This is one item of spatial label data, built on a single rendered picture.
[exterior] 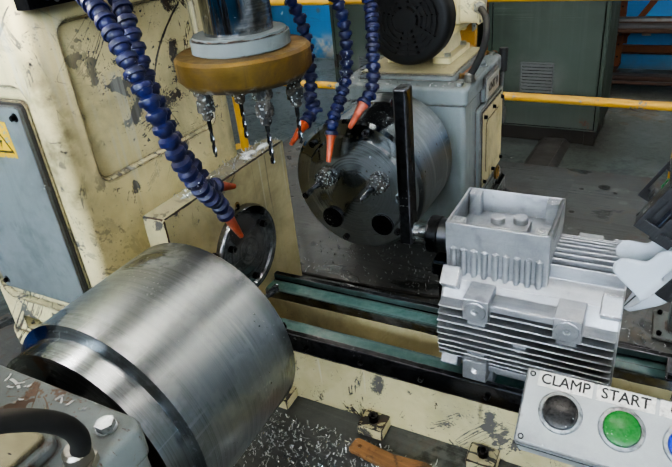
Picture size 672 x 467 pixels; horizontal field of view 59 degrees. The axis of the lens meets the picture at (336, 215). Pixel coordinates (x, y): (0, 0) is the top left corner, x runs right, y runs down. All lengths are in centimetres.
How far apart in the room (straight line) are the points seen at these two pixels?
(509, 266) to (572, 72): 325
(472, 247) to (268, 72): 32
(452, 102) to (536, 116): 288
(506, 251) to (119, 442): 45
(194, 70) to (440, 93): 57
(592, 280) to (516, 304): 9
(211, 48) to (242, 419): 43
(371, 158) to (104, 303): 55
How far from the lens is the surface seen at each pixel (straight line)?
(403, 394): 87
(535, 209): 78
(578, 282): 72
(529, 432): 59
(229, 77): 73
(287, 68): 75
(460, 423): 87
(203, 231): 87
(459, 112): 118
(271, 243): 100
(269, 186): 99
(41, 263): 101
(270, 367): 65
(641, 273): 66
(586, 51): 388
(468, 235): 71
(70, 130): 85
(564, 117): 401
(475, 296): 70
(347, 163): 104
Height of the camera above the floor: 149
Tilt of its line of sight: 27 degrees down
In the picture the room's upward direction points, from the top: 6 degrees counter-clockwise
